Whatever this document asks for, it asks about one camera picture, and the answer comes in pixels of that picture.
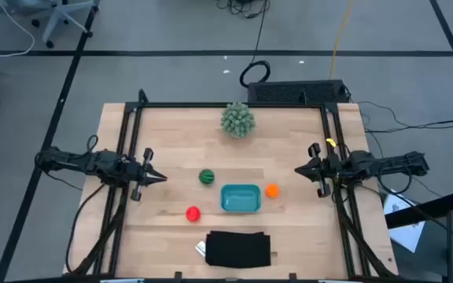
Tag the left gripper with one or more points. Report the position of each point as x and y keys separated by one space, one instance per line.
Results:
x=136 y=175

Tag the black perforated box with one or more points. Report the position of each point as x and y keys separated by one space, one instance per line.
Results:
x=297 y=92

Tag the green potted succulent plant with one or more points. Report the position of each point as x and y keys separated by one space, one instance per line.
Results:
x=238 y=120

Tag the yellow tag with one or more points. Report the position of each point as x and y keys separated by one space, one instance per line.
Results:
x=330 y=142

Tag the office chair base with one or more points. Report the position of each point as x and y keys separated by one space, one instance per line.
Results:
x=59 y=15

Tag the teal plastic tupperware container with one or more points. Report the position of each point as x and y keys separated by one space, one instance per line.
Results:
x=240 y=198

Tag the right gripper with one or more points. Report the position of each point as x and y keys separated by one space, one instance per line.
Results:
x=328 y=169

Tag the black metal table frame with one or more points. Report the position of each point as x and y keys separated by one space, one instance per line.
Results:
x=230 y=104

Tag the red toy fruit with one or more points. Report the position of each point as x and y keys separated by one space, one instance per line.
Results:
x=193 y=214

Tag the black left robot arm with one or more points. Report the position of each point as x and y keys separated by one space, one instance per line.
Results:
x=73 y=161

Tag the green striped watermelon toy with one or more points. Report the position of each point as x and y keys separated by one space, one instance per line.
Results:
x=206 y=176

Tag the black slanted bar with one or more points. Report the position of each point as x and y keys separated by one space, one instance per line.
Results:
x=427 y=208

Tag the white paper sheet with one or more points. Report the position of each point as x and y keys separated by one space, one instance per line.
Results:
x=405 y=232

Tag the black folded cloth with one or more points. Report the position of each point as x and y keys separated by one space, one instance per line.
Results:
x=237 y=249

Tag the orange toy fruit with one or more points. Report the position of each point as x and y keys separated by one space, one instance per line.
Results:
x=272 y=191

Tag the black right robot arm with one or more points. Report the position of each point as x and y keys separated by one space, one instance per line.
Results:
x=387 y=162

